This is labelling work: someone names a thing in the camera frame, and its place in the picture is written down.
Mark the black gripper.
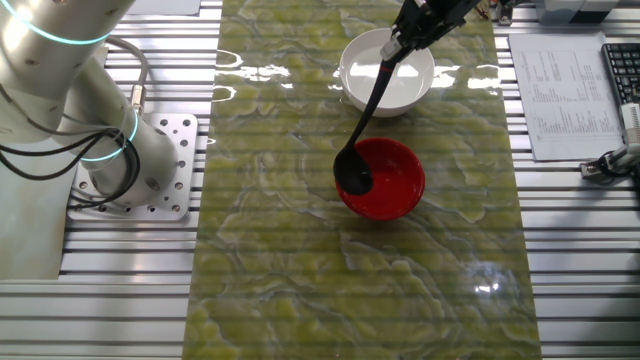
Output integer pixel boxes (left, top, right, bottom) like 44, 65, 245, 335
379, 0, 482, 64

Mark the white ceramic bowl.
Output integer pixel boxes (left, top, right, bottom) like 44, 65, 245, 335
339, 27, 436, 119

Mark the black ladle with red ring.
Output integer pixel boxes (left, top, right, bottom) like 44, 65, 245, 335
332, 47, 404, 197

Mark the red bowl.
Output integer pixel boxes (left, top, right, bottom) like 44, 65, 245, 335
334, 137, 427, 222

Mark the small metal clamp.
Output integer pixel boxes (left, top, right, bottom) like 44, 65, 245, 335
492, 0, 516, 27

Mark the grey black box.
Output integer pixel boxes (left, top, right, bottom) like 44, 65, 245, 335
534, 0, 621, 26

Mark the printed table paper sheet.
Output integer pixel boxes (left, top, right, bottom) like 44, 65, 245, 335
508, 31, 626, 162

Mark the black keyboard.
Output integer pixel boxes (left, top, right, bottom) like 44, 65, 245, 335
601, 42, 640, 107

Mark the green marble pattern mat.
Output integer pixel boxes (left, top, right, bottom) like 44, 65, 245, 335
182, 0, 543, 360

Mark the blank white paper sheet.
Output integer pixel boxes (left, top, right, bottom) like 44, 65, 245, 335
124, 0, 202, 17

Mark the silver camera clamp stand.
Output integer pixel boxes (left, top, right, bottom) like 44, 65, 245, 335
579, 143, 640, 187

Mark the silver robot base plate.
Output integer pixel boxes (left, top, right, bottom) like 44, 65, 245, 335
67, 112, 200, 222

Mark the grey robot conduit cable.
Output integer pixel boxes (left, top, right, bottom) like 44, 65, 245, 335
104, 35, 150, 117

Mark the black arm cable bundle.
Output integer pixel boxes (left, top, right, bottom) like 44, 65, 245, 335
0, 82, 142, 209

